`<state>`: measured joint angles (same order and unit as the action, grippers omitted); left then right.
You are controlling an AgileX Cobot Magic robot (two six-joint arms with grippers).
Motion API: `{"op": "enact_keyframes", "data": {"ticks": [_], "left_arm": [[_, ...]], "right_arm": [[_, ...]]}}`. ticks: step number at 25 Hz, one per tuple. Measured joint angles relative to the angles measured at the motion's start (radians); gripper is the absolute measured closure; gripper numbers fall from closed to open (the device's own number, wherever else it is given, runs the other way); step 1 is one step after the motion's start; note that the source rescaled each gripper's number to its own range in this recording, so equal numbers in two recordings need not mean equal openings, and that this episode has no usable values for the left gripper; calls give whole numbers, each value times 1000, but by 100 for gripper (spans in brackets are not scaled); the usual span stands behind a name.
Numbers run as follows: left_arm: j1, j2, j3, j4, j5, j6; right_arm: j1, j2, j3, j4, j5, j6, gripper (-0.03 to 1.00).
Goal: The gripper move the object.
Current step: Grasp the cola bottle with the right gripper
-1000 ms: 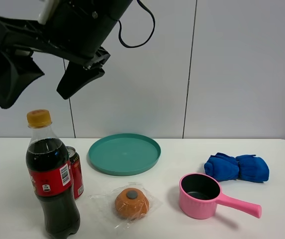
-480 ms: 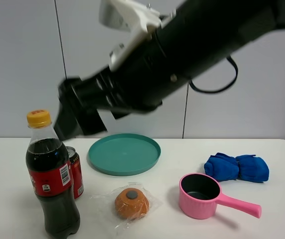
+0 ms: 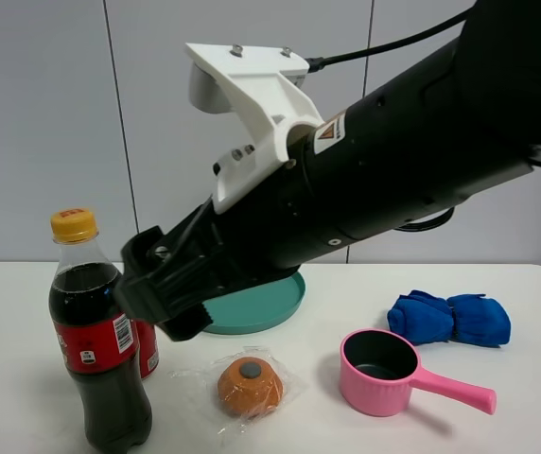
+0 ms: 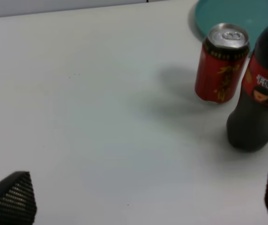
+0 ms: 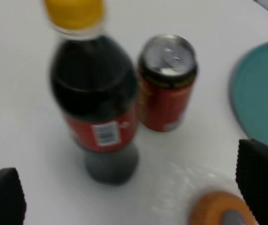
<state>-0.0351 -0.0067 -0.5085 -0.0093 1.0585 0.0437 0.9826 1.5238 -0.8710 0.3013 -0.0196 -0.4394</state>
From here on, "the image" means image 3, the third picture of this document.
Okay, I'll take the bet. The wrapped orange bun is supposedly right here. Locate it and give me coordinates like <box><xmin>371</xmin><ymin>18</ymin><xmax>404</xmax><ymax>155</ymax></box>
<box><xmin>157</xmin><ymin>346</ymin><xmax>307</xmax><ymax>453</ymax></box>

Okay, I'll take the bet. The black cable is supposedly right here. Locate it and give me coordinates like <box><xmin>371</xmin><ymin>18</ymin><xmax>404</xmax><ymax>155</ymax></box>
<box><xmin>304</xmin><ymin>9</ymin><xmax>473</xmax><ymax>75</ymax></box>

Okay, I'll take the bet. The red herbal tea can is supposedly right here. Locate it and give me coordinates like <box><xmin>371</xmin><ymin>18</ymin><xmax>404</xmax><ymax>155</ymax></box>
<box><xmin>134</xmin><ymin>321</ymin><xmax>159</xmax><ymax>379</ymax></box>

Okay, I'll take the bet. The cola bottle yellow cap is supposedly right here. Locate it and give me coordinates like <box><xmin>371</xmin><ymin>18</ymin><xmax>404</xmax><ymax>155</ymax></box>
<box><xmin>48</xmin><ymin>208</ymin><xmax>152</xmax><ymax>453</ymax></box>

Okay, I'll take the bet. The pink saucepan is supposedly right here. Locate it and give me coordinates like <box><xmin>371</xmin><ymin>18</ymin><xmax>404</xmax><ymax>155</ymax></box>
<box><xmin>339</xmin><ymin>329</ymin><xmax>497</xmax><ymax>417</ymax></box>

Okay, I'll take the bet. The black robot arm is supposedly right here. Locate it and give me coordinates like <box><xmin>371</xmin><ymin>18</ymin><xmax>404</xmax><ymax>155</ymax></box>
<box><xmin>114</xmin><ymin>1</ymin><xmax>541</xmax><ymax>341</ymax></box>

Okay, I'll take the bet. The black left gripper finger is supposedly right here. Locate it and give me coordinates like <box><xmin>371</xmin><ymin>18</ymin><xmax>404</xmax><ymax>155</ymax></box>
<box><xmin>113</xmin><ymin>276</ymin><xmax>212</xmax><ymax>341</ymax></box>

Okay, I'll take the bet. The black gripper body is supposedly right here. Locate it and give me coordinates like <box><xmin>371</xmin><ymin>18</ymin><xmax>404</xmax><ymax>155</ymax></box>
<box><xmin>149</xmin><ymin>169</ymin><xmax>308</xmax><ymax>301</ymax></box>

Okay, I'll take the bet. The blue folded cloth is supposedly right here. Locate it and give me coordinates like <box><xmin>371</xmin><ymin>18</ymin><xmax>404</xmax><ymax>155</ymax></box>
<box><xmin>387</xmin><ymin>290</ymin><xmax>512</xmax><ymax>348</ymax></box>

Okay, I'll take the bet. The white camera mount with camera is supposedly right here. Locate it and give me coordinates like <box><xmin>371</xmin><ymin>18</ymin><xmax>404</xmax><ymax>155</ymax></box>
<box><xmin>185</xmin><ymin>43</ymin><xmax>323</xmax><ymax>214</ymax></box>

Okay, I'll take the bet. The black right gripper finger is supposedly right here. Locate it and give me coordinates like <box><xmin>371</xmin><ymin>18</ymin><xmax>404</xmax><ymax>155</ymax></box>
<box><xmin>121</xmin><ymin>226</ymin><xmax>164</xmax><ymax>277</ymax></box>

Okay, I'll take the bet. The teal round plate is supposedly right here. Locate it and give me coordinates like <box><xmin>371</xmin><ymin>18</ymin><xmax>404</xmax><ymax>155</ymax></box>
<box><xmin>204</xmin><ymin>272</ymin><xmax>306</xmax><ymax>336</ymax></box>

